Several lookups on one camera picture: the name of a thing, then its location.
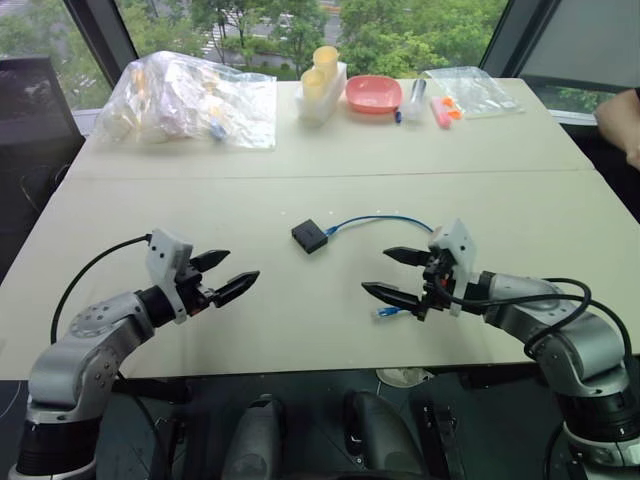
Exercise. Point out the large filled clear plastic bag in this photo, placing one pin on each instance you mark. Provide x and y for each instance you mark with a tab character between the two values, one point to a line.
175	100

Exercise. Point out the pink plastic block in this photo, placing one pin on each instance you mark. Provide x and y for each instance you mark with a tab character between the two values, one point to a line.
441	114

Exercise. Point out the tall pale yellow cup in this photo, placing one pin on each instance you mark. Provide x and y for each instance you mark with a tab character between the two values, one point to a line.
327	61

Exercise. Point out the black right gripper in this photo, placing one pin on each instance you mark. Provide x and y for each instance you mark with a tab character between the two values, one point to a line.
436	287

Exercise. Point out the clear bottle with blue cap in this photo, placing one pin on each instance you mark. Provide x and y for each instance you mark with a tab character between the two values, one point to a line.
416	100

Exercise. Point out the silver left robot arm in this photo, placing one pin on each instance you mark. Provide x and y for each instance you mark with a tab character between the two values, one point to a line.
75	360

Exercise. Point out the black chair back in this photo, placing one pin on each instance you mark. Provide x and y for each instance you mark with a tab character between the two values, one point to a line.
30	100

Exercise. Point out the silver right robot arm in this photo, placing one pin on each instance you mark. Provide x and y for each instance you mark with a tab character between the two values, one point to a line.
565	330

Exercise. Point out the flat clear zip bag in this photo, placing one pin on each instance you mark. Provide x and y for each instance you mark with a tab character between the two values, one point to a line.
475	92

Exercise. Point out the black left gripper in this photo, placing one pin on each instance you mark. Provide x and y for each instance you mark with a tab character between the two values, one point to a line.
197	295

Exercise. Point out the dark grey rounded shape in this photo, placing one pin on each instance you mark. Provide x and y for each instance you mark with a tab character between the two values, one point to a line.
380	440
257	440

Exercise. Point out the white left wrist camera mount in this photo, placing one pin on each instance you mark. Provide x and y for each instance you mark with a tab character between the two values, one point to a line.
167	260

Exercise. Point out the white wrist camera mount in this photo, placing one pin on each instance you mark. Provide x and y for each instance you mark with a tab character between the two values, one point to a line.
460	245
167	260

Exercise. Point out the pink plastic bowl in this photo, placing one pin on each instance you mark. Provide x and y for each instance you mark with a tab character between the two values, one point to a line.
374	94

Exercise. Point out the white round disc under table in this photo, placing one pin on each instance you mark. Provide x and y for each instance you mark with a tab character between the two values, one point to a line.
404	376

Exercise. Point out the person's bare forearm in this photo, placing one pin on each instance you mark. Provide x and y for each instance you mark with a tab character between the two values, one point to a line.
620	120

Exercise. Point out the small orange piece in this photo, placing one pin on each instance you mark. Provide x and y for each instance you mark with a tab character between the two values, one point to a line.
457	116
453	102

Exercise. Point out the small black box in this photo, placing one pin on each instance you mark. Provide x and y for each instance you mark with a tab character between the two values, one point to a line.
309	237

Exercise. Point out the black metal bracket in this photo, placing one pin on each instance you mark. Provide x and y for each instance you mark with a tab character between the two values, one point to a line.
442	440

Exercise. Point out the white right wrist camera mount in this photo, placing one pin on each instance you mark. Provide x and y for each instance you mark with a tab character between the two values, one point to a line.
460	245

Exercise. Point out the white plastic cup holder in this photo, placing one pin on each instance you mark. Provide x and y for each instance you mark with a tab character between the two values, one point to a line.
330	97

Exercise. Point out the short pale yellow cup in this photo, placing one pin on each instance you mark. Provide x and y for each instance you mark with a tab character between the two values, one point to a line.
314	86

